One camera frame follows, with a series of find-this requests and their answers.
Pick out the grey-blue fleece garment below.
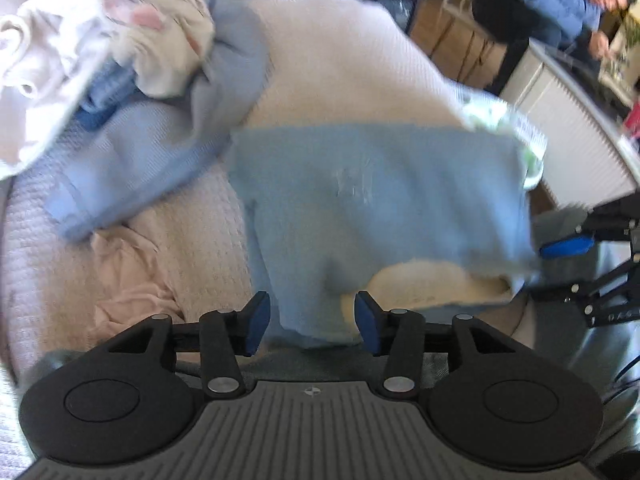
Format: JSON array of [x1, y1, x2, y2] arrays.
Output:
[[47, 0, 273, 241]]

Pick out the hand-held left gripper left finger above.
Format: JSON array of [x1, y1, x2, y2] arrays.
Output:
[[106, 290, 273, 402]]

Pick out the pink tasselled cloth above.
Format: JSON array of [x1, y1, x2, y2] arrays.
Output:
[[85, 227, 186, 346]]

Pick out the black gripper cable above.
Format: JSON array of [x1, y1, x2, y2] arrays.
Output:
[[602, 355, 640, 406]]

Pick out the white slatted furniture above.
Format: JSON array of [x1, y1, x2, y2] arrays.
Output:
[[500, 40, 640, 211]]

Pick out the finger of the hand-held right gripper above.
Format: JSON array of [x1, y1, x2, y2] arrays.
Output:
[[530, 255, 640, 331], [539, 195, 640, 261]]

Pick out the cream printed pajama pants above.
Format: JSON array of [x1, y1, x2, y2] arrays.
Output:
[[100, 0, 218, 101]]

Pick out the white mesh trash basket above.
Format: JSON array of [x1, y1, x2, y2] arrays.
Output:
[[460, 95, 548, 191]]

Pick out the dark blue knit garment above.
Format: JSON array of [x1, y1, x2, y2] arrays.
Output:
[[75, 65, 141, 131]]

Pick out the white garment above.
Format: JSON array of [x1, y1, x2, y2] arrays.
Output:
[[0, 0, 131, 181]]

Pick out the light blue sweatshirt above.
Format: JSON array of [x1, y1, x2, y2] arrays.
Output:
[[225, 122, 543, 348]]

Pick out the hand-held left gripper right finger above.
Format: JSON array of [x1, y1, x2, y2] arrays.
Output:
[[352, 290, 537, 402]]

